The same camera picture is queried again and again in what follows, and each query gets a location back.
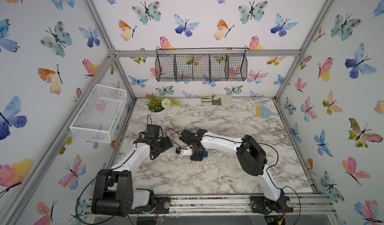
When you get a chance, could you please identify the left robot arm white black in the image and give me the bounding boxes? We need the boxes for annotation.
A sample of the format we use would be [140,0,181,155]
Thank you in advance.
[91,137,173,217]

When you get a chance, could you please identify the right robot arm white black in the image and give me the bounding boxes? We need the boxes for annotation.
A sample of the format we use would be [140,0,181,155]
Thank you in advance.
[179,129,285,203]

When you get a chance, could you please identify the potted plant white pot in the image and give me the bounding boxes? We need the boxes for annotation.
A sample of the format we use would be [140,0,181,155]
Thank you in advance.
[146,94,182,120]

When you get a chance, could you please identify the work glove beige grey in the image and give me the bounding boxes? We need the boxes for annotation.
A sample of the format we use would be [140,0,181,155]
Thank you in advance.
[200,94,233,107]

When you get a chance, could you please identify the white mesh basket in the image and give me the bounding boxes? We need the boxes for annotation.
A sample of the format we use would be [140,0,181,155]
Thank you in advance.
[70,84,127,143]

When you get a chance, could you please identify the blue hand brush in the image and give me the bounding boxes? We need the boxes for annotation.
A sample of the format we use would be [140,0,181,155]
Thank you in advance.
[256,106,279,119]

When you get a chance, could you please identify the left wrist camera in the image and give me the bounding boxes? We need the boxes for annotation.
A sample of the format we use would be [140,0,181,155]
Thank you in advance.
[145,124,161,139]

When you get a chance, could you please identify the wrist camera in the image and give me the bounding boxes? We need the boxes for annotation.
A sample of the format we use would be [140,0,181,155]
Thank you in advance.
[176,148,193,156]
[145,124,161,139]

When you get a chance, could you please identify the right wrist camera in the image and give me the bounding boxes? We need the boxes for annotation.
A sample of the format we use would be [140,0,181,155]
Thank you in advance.
[176,148,193,156]

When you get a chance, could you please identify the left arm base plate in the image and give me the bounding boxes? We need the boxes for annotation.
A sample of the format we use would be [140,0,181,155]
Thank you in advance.
[129,196,171,215]

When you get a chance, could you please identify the black wire basket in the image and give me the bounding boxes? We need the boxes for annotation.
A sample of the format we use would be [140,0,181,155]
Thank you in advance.
[153,48,248,82]

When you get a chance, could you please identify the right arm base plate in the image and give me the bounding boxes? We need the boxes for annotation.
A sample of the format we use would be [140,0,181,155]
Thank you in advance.
[250,194,294,215]

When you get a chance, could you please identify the aluminium rail front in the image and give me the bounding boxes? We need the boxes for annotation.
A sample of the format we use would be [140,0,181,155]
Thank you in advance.
[85,193,337,217]

